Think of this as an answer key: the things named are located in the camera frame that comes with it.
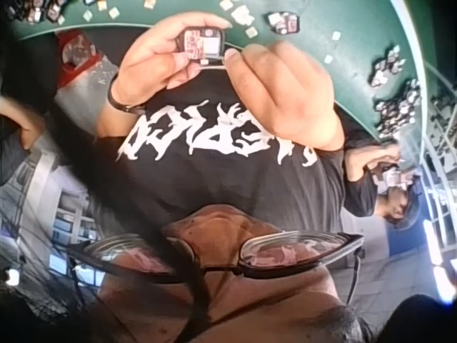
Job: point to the scattered white square parts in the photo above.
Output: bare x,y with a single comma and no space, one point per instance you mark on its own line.
115,13

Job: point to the black wrist band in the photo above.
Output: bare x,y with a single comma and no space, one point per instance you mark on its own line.
119,101

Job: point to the thin grey strip part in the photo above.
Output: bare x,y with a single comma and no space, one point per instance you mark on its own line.
214,63

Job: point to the black device with circuit board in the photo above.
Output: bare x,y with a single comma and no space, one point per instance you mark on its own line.
201,43

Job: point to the grey storage shelf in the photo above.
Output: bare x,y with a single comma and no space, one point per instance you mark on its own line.
71,228

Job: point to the person's left hand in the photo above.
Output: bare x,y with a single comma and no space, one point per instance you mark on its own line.
143,64

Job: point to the red plastic stool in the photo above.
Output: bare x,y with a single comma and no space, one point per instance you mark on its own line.
76,53

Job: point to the green table mat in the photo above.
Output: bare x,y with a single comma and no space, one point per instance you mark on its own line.
321,21

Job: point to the person's right hand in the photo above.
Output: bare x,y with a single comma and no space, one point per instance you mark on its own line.
285,93

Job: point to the white metal shelf rack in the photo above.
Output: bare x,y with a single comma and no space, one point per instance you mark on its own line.
442,135

